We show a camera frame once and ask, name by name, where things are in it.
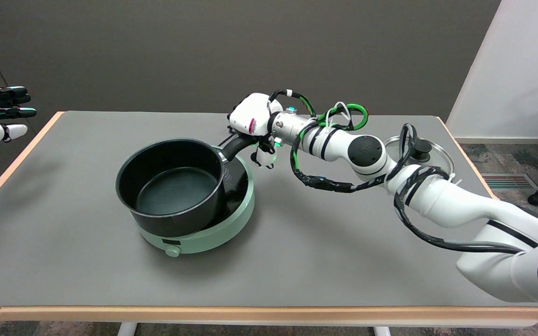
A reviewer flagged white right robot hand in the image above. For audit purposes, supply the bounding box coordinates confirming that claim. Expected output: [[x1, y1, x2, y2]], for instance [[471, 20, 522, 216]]
[[228, 92, 283, 168]]

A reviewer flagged black pot with handle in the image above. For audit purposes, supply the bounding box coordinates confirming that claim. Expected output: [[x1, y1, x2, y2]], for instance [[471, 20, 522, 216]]
[[115, 133, 258, 238]]

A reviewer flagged green induction cooker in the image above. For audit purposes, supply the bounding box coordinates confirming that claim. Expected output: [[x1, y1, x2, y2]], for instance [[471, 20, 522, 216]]
[[136, 152, 255, 257]]

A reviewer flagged grey table mat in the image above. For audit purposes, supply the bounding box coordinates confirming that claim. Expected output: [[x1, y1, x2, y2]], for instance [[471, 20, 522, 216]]
[[0, 111, 538, 308]]

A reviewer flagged glass lid with black knob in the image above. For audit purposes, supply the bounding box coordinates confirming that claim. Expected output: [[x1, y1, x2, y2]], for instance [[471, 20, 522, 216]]
[[383, 134, 455, 175]]

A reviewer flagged floor vent grille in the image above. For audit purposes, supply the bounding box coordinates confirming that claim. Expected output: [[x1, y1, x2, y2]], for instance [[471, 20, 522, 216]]
[[481, 174, 538, 191]]

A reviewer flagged black taped cable bundle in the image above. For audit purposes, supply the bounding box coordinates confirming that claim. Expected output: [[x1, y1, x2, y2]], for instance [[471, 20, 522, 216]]
[[290, 122, 526, 255]]

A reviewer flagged green cable loop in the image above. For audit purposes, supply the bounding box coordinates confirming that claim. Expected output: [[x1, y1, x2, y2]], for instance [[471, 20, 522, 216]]
[[268, 89, 370, 171]]

